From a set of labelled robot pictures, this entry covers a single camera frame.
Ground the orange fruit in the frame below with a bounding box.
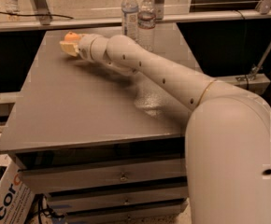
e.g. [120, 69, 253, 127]
[64, 32, 80, 42]

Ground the grey drawer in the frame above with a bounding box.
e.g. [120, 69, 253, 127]
[65, 199, 187, 224]
[20, 158, 186, 193]
[48, 183, 188, 213]

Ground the middle grey drawer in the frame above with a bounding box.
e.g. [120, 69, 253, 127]
[48, 183, 188, 213]

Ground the grey drawer cabinet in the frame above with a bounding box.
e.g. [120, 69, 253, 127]
[0, 22, 205, 224]

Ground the bottom grey drawer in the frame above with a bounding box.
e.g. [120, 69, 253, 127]
[65, 199, 187, 224]

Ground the labelled water bottle left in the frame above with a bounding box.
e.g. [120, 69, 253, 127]
[121, 0, 138, 41]

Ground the white cardboard box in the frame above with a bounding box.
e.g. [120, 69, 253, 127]
[0, 162, 35, 224]

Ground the metal frame rail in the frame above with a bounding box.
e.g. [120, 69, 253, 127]
[0, 9, 271, 32]

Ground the top grey drawer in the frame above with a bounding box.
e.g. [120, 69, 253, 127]
[20, 158, 186, 193]

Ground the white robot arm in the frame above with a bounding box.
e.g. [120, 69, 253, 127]
[60, 33, 271, 224]

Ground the black cable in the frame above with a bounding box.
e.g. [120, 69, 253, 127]
[0, 10, 76, 21]

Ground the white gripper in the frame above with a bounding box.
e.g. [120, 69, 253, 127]
[60, 34, 103, 62]

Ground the clear water bottle right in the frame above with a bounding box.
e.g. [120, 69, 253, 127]
[137, 0, 156, 51]

